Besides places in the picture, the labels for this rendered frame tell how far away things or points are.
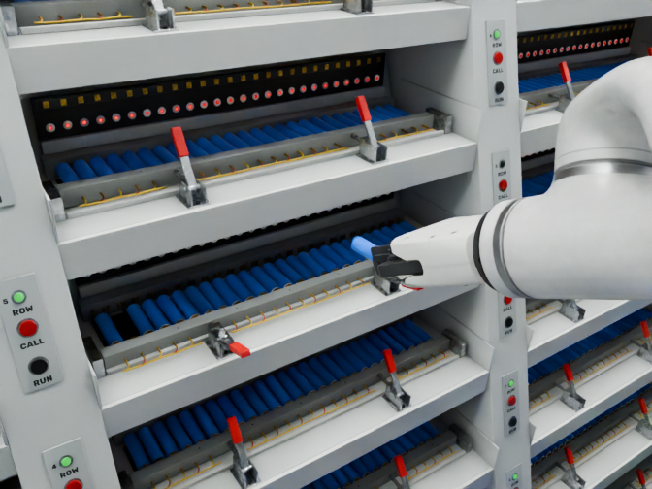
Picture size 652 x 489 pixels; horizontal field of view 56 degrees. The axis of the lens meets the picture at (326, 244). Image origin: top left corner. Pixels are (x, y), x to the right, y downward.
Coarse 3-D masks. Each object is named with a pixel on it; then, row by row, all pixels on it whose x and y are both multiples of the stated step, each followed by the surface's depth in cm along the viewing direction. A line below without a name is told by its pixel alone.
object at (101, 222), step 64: (320, 64) 94; (64, 128) 77; (128, 128) 81; (192, 128) 86; (256, 128) 88; (320, 128) 89; (384, 128) 91; (448, 128) 95; (64, 192) 68; (128, 192) 73; (192, 192) 73; (256, 192) 75; (320, 192) 79; (384, 192) 86; (64, 256) 64; (128, 256) 68
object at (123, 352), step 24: (360, 264) 92; (288, 288) 86; (312, 288) 87; (216, 312) 80; (240, 312) 81; (264, 312) 83; (144, 336) 76; (168, 336) 76; (192, 336) 78; (120, 360) 74; (144, 360) 74
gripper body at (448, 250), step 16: (432, 224) 61; (448, 224) 58; (464, 224) 54; (480, 224) 51; (400, 240) 57; (416, 240) 55; (432, 240) 53; (448, 240) 52; (464, 240) 51; (400, 256) 57; (416, 256) 55; (432, 256) 53; (448, 256) 52; (464, 256) 51; (432, 272) 54; (448, 272) 53; (464, 272) 51; (480, 272) 51
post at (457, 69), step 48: (480, 0) 88; (432, 48) 95; (480, 48) 89; (480, 96) 91; (480, 144) 93; (432, 192) 104; (480, 192) 95; (480, 288) 100; (480, 336) 103; (528, 432) 112; (528, 480) 115
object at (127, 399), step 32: (320, 224) 100; (416, 224) 108; (192, 256) 89; (96, 288) 83; (448, 288) 95; (288, 320) 83; (320, 320) 83; (352, 320) 86; (384, 320) 90; (96, 352) 72; (192, 352) 77; (256, 352) 78; (288, 352) 81; (96, 384) 66; (128, 384) 72; (160, 384) 72; (192, 384) 74; (224, 384) 77; (128, 416) 71
